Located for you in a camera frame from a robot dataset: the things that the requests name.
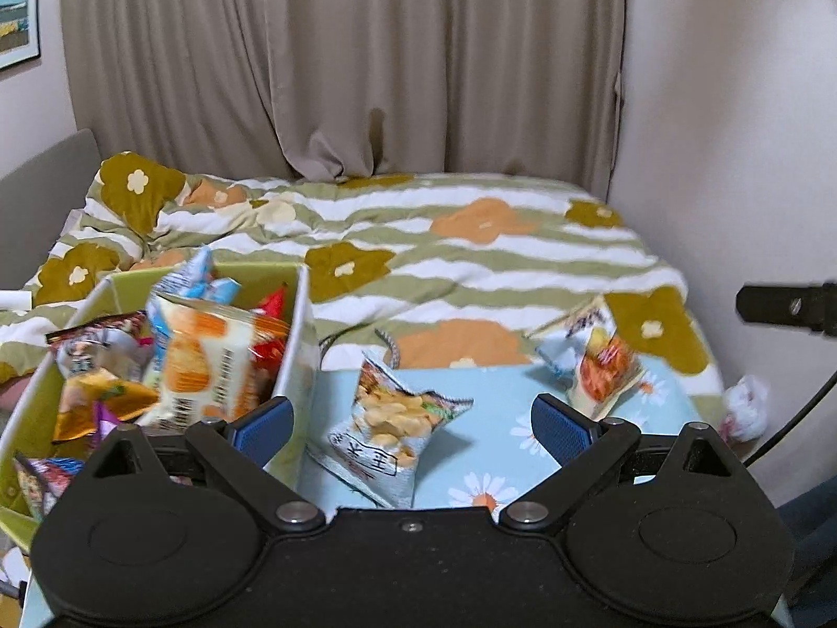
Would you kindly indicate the yellow orange snack packet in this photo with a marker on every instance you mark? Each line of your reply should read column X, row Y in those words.
column 91, row 405

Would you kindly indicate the beige curtain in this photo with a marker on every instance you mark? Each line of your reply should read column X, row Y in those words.
column 327, row 46

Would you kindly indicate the white orange chips packet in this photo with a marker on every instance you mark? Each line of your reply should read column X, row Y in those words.
column 196, row 360

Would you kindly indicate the dark blue fabric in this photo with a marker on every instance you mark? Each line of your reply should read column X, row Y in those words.
column 814, row 549

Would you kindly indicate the red snack packet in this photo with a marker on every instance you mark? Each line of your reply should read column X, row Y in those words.
column 271, row 314

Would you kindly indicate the grey headboard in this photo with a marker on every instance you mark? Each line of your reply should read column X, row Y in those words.
column 46, row 176

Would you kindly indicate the white orange-red snack packet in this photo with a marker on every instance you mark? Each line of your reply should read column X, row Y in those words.
column 605, row 360

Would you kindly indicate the colourful dark snack packet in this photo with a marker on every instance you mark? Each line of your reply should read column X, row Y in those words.
column 46, row 481

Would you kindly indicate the blue white snack packet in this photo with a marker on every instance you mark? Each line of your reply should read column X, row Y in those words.
column 196, row 278

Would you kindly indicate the light blue daisy tablecloth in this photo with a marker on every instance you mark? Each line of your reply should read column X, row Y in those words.
column 484, row 392

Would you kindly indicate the framed wall picture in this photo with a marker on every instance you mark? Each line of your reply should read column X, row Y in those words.
column 16, row 13

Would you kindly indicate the green cardboard box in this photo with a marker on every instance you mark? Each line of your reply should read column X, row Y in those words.
column 297, row 366

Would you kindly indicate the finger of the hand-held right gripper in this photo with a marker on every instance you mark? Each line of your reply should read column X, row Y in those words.
column 785, row 307

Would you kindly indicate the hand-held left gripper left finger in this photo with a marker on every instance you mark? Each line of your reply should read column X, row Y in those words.
column 265, row 426

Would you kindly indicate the brown snack packet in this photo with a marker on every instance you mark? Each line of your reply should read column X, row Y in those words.
column 91, row 347

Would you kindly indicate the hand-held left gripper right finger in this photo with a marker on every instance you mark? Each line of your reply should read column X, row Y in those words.
column 561, row 428

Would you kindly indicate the green striped floral blanket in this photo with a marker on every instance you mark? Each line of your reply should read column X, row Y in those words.
column 458, row 255

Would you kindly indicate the grey peanut snack packet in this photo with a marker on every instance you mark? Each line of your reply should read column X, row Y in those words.
column 386, row 418

